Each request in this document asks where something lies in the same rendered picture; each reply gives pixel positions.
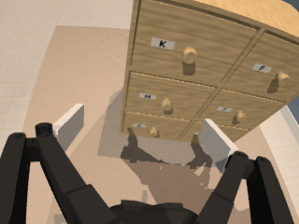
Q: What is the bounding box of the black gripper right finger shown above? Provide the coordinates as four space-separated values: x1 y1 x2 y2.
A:
193 119 294 224

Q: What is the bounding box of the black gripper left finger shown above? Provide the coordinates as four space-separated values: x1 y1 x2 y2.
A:
0 104 125 224

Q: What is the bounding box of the small wooden chest of drawers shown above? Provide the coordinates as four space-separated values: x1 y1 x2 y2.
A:
120 0 299 144

